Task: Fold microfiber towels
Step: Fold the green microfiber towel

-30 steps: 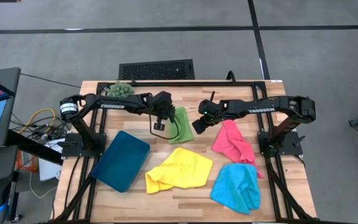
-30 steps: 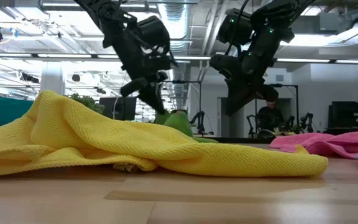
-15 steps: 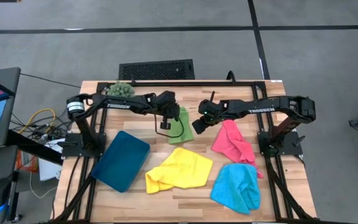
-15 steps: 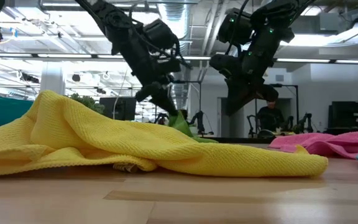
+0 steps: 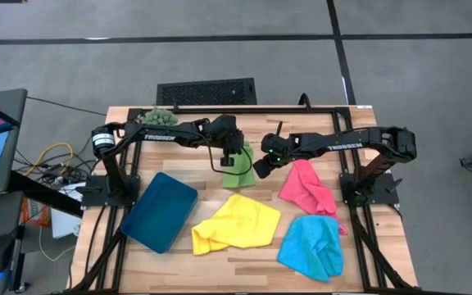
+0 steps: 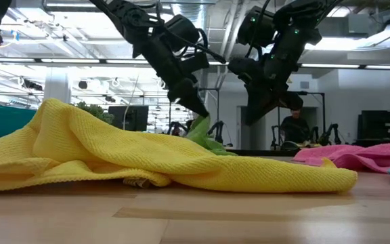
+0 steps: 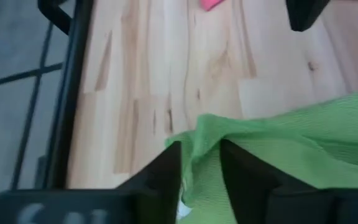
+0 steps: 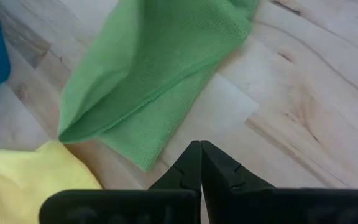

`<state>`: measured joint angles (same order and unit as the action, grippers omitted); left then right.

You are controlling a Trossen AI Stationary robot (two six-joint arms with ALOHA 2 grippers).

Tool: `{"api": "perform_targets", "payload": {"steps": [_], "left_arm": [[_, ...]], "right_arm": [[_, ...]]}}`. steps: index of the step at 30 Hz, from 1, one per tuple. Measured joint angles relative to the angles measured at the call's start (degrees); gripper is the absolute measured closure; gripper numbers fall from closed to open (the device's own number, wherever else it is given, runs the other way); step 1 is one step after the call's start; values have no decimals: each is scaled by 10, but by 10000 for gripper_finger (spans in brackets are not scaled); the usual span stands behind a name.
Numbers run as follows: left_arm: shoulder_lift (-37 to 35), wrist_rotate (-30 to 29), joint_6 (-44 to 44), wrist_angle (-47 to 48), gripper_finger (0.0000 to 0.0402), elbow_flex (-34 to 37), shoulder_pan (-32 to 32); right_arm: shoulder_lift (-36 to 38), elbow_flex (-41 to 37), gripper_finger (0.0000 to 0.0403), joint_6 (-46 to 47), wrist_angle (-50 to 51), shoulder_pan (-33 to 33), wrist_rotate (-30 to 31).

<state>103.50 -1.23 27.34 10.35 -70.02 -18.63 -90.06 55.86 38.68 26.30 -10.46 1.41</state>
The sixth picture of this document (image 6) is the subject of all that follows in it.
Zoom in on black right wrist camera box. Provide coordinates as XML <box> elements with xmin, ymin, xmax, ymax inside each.
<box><xmin>237</xmin><ymin>6</ymin><xmax>278</xmax><ymax>47</ymax></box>

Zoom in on silver ceiling air duct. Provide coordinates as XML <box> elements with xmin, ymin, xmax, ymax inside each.
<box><xmin>170</xmin><ymin>2</ymin><xmax>205</xmax><ymax>24</ymax></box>

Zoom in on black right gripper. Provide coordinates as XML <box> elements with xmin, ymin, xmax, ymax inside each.
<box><xmin>228</xmin><ymin>20</ymin><xmax>323</xmax><ymax>126</ymax></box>

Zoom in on black background monitor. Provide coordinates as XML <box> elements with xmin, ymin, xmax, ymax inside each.
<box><xmin>108</xmin><ymin>105</ymin><xmax>150</xmax><ymax>132</ymax></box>

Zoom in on green artificial plant ball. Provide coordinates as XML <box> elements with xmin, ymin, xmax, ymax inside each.
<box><xmin>75</xmin><ymin>101</ymin><xmax>116</xmax><ymax>125</ymax></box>

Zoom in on green microfiber towel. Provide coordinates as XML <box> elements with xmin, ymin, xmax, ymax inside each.
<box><xmin>185</xmin><ymin>115</ymin><xmax>238</xmax><ymax>157</ymax></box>

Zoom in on teal plastic bin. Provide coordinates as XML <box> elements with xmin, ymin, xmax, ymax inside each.
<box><xmin>0</xmin><ymin>102</ymin><xmax>37</xmax><ymax>145</ymax></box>

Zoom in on black background cabinet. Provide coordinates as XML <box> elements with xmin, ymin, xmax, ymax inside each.
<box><xmin>356</xmin><ymin>109</ymin><xmax>390</xmax><ymax>146</ymax></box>

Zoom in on black aluminium table frame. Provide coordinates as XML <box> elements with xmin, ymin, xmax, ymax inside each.
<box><xmin>228</xmin><ymin>148</ymin><xmax>296</xmax><ymax>157</ymax></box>

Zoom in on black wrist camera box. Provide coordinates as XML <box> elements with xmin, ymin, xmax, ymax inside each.
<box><xmin>162</xmin><ymin>14</ymin><xmax>202</xmax><ymax>52</ymax></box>
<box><xmin>237</xmin><ymin>6</ymin><xmax>278</xmax><ymax>47</ymax></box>

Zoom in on pink microfiber towel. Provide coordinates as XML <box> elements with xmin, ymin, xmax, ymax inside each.
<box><xmin>292</xmin><ymin>142</ymin><xmax>390</xmax><ymax>174</ymax></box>

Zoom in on person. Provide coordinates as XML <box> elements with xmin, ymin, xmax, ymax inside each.
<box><xmin>280</xmin><ymin>108</ymin><xmax>311</xmax><ymax>144</ymax></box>

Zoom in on yellow microfiber towel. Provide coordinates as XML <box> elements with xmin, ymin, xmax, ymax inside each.
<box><xmin>0</xmin><ymin>98</ymin><xmax>358</xmax><ymax>195</ymax></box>

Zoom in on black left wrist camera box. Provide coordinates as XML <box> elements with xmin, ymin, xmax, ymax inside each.
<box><xmin>162</xmin><ymin>14</ymin><xmax>202</xmax><ymax>52</ymax></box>

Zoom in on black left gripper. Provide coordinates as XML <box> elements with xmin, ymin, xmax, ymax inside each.
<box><xmin>132</xmin><ymin>32</ymin><xmax>211</xmax><ymax>118</ymax></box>

